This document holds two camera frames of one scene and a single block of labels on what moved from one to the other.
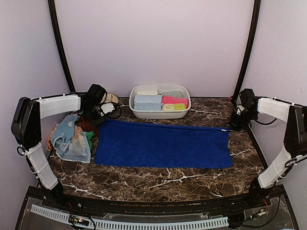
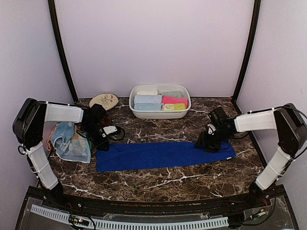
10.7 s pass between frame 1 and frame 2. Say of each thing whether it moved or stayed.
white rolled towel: stayed
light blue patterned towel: stayed
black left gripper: moved
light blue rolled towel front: stayed
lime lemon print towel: stayed
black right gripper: moved
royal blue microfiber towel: moved
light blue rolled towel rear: stayed
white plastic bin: stayed
